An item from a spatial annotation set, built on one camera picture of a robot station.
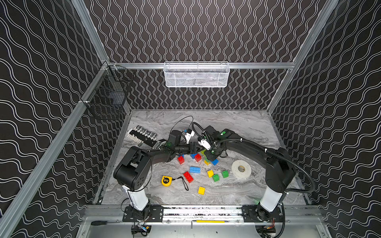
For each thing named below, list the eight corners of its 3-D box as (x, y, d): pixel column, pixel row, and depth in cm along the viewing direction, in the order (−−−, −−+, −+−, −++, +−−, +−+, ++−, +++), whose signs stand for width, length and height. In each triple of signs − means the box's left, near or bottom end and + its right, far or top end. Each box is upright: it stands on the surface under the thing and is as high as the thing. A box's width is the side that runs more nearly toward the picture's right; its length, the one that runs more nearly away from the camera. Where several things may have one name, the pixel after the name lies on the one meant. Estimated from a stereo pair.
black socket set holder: (124, 137, 107) (123, 135, 105) (136, 125, 113) (135, 123, 112) (149, 151, 100) (148, 149, 98) (160, 138, 106) (159, 136, 105)
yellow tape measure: (161, 186, 85) (160, 185, 83) (162, 177, 89) (161, 175, 86) (174, 186, 85) (174, 185, 83) (175, 177, 89) (175, 175, 86)
